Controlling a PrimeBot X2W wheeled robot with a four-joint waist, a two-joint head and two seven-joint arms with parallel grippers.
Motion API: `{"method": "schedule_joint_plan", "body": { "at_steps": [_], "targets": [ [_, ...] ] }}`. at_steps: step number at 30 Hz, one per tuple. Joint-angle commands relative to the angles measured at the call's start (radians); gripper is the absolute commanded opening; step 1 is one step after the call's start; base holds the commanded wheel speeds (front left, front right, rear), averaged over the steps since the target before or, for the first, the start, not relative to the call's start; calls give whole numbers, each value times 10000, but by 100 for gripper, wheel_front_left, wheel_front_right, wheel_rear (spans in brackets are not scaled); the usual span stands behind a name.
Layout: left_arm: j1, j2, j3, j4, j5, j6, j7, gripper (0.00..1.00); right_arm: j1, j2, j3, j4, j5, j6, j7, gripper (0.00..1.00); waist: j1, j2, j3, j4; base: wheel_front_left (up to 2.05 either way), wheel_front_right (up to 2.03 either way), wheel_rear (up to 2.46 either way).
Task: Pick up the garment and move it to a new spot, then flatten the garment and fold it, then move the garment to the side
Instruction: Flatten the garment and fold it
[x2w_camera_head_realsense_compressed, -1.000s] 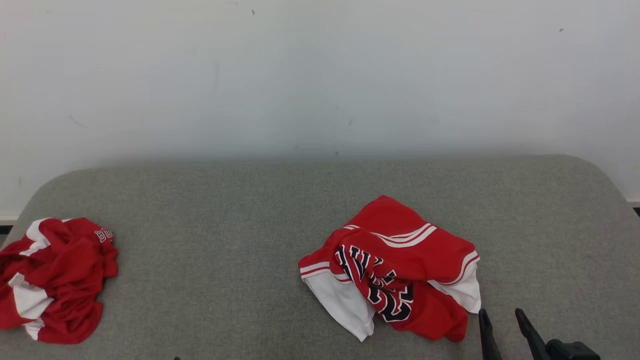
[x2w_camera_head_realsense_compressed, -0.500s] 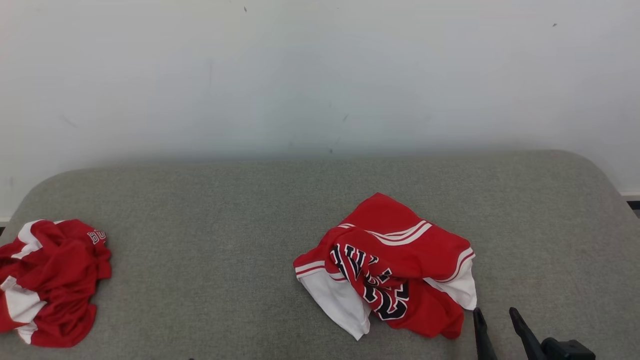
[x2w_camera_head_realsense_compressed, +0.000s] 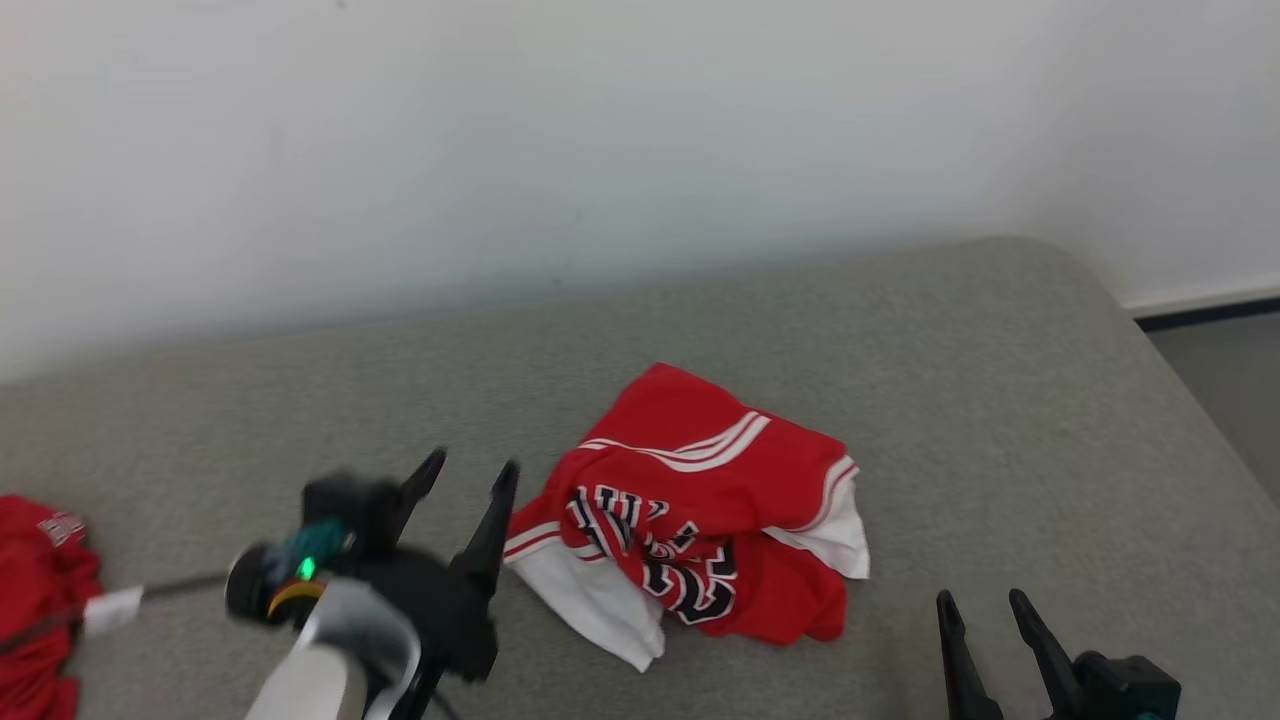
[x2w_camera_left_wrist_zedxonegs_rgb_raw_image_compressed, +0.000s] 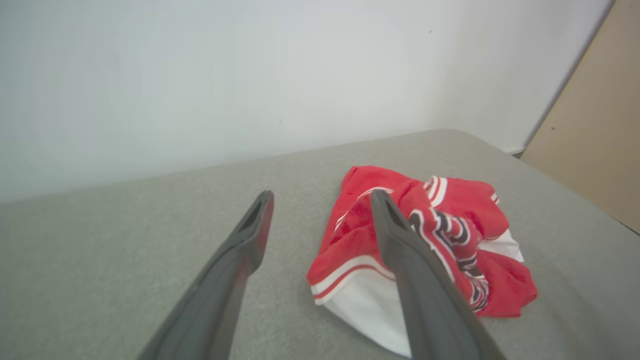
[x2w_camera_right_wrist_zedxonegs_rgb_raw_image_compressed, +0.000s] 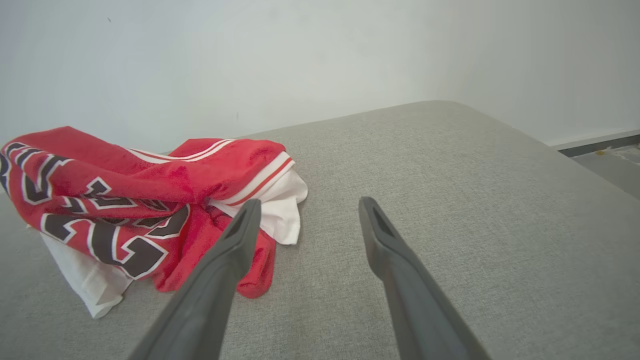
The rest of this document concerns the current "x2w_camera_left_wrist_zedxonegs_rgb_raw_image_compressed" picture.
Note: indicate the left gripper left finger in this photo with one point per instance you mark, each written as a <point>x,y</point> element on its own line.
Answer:
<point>220,290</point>

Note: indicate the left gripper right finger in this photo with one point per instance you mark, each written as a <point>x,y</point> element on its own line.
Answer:
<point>425,300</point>

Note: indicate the red jersey number 23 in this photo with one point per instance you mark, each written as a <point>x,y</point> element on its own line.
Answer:
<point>350,235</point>

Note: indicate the beige wooden board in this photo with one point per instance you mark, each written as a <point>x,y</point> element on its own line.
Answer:
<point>595,125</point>

